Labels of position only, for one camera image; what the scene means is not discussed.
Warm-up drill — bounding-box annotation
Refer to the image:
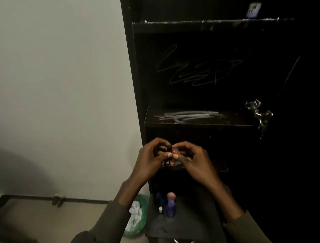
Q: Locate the person's right forearm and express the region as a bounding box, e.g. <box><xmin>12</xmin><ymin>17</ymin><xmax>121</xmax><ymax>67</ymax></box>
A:
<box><xmin>207</xmin><ymin>181</ymin><xmax>273</xmax><ymax>243</ymax></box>

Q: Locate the black floor cable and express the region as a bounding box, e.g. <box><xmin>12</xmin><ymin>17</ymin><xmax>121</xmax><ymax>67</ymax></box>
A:
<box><xmin>0</xmin><ymin>194</ymin><xmax>110</xmax><ymax>208</ymax></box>

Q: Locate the small white blue packet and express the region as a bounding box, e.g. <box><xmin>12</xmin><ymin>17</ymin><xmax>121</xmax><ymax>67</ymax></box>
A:
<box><xmin>246</xmin><ymin>2</ymin><xmax>262</xmax><ymax>19</ymax></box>

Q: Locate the small dark bottle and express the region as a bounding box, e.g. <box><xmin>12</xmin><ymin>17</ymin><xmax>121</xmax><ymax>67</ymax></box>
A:
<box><xmin>164</xmin><ymin>145</ymin><xmax>175</xmax><ymax>167</ymax></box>

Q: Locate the person's left hand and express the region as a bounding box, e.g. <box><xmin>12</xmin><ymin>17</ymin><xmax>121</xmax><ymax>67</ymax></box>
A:
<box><xmin>131</xmin><ymin>138</ymin><xmax>173</xmax><ymax>187</ymax></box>

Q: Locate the person's left forearm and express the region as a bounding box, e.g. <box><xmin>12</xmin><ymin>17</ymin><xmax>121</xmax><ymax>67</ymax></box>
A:
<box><xmin>71</xmin><ymin>175</ymin><xmax>151</xmax><ymax>243</ymax></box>

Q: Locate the person's right hand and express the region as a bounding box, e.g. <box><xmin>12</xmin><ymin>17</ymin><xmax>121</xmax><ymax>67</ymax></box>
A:
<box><xmin>172</xmin><ymin>141</ymin><xmax>222</xmax><ymax>189</ymax></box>

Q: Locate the black shelf cabinet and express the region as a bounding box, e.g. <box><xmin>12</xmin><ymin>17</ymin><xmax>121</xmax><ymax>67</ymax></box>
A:
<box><xmin>120</xmin><ymin>0</ymin><xmax>320</xmax><ymax>243</ymax></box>

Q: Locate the metal cabinet hinge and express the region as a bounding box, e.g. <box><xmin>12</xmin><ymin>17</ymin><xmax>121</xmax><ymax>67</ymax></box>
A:
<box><xmin>244</xmin><ymin>99</ymin><xmax>274</xmax><ymax>134</ymax></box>

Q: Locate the green waste bin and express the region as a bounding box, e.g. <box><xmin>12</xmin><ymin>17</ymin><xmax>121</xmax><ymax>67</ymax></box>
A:
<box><xmin>122</xmin><ymin>194</ymin><xmax>150</xmax><ymax>238</ymax></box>

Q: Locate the small orange-capped vial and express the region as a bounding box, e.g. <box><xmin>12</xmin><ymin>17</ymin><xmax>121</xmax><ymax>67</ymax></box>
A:
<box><xmin>172</xmin><ymin>148</ymin><xmax>183</xmax><ymax>167</ymax></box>

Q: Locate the dark blue bottle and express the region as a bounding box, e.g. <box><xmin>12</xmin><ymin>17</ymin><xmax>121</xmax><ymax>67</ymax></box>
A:
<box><xmin>156</xmin><ymin>192</ymin><xmax>167</xmax><ymax>209</ymax></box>

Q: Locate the crumpled white paper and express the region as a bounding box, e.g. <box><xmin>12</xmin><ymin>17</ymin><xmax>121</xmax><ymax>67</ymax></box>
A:
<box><xmin>124</xmin><ymin>201</ymin><xmax>143</xmax><ymax>233</ymax></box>

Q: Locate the beige cable clip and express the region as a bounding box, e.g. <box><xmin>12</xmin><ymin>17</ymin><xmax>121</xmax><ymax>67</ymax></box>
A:
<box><xmin>52</xmin><ymin>193</ymin><xmax>65</xmax><ymax>208</ymax></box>

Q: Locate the blue bottle with pink cap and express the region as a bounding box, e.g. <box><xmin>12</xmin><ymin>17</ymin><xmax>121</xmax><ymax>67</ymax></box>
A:
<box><xmin>166</xmin><ymin>192</ymin><xmax>177</xmax><ymax>218</ymax></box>

